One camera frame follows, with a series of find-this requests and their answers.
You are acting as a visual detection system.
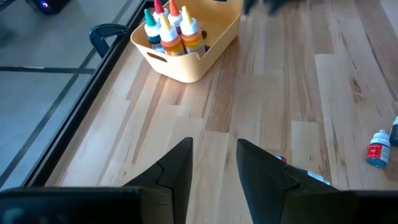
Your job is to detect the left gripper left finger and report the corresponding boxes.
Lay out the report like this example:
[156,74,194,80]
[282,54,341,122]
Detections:
[124,137,194,224]

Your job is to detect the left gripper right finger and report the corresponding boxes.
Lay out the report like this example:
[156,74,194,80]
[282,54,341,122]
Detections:
[236,139,340,224]

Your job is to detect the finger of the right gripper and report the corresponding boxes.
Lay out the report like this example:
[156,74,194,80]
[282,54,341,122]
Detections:
[266,0,300,15]
[243,0,259,16]

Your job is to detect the yellow-capped orange coloring bottle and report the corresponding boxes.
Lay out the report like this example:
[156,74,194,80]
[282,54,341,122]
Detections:
[157,12,187,57]
[179,5,207,58]

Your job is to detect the orange-capped red coloring bottle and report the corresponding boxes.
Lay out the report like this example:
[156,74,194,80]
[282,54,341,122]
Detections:
[167,0,183,34]

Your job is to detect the yellow plastic basket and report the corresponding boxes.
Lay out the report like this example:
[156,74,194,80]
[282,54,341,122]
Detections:
[130,0,244,84]

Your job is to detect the red-capped maroon coloring bottle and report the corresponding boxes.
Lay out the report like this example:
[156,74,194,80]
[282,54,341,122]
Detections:
[152,0,170,20]

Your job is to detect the green-capped coloring bottle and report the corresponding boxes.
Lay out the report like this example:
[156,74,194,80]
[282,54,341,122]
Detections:
[143,8,166,54]

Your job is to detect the black clamp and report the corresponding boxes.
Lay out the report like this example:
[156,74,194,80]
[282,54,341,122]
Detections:
[88,23,129,58]

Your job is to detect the black computer tower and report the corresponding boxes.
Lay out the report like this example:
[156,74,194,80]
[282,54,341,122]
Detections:
[32,0,72,16]

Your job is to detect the black aluminium table frame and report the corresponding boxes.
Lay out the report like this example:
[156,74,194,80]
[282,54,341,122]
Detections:
[21,0,169,189]

